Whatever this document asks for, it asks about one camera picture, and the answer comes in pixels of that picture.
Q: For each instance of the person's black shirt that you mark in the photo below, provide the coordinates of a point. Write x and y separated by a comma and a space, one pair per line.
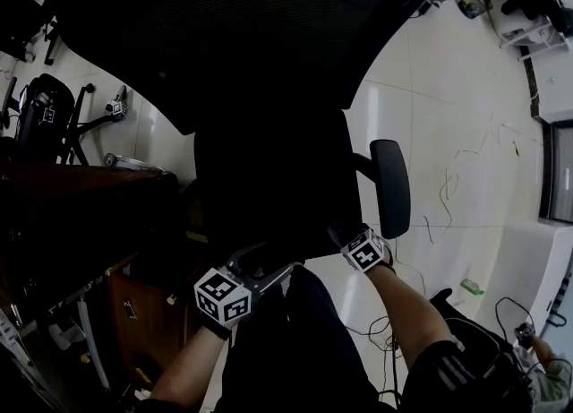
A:
438, 380

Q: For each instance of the mesh waste bin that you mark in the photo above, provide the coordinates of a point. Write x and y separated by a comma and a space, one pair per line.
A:
472, 3

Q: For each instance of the black backpack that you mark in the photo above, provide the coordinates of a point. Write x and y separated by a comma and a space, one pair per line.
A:
483, 339

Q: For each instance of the green plastic bottle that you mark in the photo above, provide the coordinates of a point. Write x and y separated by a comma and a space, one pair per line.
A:
472, 286

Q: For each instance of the small black device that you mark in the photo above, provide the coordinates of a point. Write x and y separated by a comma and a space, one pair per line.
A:
524, 334

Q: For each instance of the black chair base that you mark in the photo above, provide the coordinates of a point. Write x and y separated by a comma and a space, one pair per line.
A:
50, 44

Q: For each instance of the dark wooden desk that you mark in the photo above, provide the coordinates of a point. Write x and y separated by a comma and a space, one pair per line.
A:
80, 214

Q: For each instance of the person's black trousers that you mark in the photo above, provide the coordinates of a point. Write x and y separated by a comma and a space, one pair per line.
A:
304, 348

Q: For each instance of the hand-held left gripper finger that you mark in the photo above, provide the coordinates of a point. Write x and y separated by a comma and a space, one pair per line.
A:
279, 274
239, 256

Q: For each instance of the black wristband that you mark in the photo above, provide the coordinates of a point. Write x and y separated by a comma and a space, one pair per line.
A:
215, 326

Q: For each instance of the person's right hand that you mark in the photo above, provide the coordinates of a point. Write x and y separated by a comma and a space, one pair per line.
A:
388, 255

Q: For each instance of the person's right forearm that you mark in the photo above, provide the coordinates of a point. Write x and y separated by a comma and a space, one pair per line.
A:
412, 312

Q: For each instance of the black chair armrest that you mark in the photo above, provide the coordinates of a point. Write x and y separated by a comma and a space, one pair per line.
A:
391, 187

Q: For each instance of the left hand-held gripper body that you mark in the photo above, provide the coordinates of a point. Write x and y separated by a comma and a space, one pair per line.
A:
221, 297

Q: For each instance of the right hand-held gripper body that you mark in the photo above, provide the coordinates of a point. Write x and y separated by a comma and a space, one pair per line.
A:
365, 252

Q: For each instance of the brown wooden drawer cabinet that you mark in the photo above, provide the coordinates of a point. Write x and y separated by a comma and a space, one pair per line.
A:
147, 321

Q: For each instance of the black swivel chair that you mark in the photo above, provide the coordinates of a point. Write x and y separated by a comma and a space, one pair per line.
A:
49, 124

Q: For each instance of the black framed panel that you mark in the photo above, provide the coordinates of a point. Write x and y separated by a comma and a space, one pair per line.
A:
559, 174

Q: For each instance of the silver chair base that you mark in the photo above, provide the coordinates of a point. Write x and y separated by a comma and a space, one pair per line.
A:
134, 162

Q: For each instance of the black office chair seat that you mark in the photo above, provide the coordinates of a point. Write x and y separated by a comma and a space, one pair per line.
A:
277, 178

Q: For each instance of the white low cabinet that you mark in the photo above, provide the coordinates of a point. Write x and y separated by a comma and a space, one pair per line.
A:
524, 268

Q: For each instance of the person's left forearm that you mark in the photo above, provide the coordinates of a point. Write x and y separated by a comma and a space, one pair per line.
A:
188, 371

